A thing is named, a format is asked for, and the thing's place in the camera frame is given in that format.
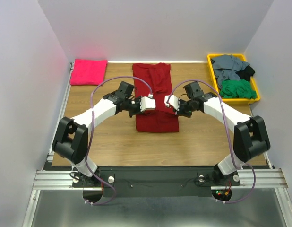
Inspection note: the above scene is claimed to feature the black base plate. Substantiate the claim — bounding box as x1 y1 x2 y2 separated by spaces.
72 166 240 198

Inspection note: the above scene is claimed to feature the folded pink t shirt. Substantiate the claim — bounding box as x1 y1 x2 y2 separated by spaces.
70 59 108 86

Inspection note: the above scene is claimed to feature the black t shirt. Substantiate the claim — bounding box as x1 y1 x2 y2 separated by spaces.
236 66 255 82

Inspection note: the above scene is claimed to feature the green t shirt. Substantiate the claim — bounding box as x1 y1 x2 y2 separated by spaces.
219 79 257 99

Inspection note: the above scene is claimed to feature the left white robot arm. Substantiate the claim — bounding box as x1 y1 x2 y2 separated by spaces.
52 81 152 186

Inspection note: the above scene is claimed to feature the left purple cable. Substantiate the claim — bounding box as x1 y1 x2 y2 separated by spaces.
83 75 155 206

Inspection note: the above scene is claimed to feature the dark red t shirt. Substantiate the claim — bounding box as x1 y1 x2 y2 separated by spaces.
132 63 179 133

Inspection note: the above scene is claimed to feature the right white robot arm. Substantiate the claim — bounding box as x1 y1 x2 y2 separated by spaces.
164 80 271 184

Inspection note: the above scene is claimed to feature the aluminium frame rail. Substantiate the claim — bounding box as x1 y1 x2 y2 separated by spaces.
22 61 291 227

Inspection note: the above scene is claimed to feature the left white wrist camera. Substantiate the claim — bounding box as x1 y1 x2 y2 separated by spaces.
140 94 156 112

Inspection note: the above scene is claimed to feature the grey t shirt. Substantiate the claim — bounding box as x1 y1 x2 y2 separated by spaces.
211 54 249 85

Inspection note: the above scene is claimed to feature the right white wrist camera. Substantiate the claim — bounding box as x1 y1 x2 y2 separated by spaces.
164 95 180 111

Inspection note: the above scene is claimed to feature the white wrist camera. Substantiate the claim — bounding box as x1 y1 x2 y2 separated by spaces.
164 95 180 111
140 94 156 112

